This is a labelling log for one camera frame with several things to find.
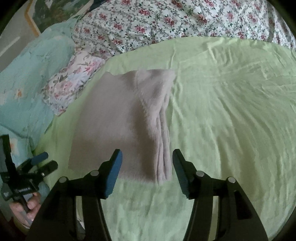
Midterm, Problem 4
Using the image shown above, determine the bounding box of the floral ruffled pillow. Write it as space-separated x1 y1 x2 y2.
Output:
43 50 106 117

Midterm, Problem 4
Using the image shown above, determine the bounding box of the white floral quilt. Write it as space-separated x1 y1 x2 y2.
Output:
71 0 296 61

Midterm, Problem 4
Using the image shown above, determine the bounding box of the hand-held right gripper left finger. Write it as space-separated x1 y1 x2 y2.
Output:
25 149 123 241

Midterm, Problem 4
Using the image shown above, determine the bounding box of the green framed wall picture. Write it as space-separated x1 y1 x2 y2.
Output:
25 0 93 37

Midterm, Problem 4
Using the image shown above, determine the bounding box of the beige knitted sweater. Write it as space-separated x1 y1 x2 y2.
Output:
68 69 176 185

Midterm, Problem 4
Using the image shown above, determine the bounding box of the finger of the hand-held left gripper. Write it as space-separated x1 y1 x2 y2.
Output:
21 152 49 171
30 161 59 181

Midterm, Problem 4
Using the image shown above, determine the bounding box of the person's left hand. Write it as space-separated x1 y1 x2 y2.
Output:
10 192 42 223

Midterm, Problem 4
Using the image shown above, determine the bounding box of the light green bed sheet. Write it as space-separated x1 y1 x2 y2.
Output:
35 37 296 241

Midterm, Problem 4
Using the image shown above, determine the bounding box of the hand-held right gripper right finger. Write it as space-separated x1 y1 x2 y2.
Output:
172 149 269 241

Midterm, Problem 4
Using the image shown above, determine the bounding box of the teal floral blanket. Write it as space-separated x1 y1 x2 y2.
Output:
0 20 79 164

